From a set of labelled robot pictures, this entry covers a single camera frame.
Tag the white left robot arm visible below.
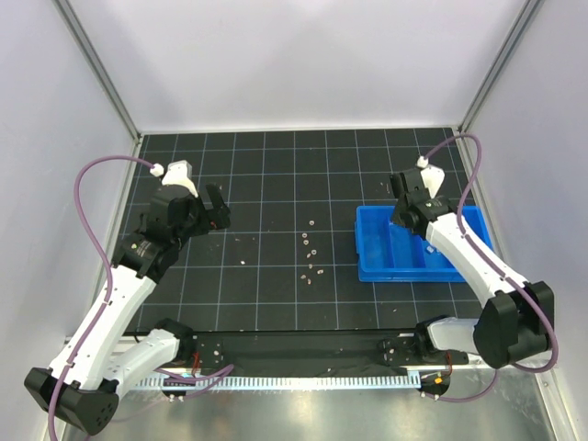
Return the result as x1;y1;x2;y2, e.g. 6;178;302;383
24;184;231;435

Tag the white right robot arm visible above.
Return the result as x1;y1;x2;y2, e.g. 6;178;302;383
390;165;560;369

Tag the blue compartment tray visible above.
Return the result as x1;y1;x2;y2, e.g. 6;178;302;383
355;206;493;283

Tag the black grid mat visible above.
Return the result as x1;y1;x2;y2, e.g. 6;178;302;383
128;128;481;333

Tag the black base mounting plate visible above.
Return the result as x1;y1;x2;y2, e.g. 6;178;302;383
195;329;469;378

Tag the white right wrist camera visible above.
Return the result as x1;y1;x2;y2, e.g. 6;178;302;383
416;156;445;198

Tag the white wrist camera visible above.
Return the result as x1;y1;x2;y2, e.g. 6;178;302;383
416;156;445;198
150;160;198;198

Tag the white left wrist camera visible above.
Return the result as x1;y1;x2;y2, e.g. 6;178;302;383
150;160;198;198

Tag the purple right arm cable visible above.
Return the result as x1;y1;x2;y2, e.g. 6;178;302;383
417;132;560;403

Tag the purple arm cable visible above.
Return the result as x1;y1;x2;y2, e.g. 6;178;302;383
417;132;560;403
45;154;160;440

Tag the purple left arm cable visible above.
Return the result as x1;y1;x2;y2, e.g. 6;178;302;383
45;154;160;440

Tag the white slotted cable duct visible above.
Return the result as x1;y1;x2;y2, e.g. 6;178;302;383
134;371;421;392

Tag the left aluminium frame post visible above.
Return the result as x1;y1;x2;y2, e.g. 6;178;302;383
51;0;141;142

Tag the aluminium frame post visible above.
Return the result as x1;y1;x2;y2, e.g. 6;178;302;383
51;0;141;142
458;0;545;132

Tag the right aluminium frame post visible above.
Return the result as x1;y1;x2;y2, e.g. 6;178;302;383
458;0;545;132

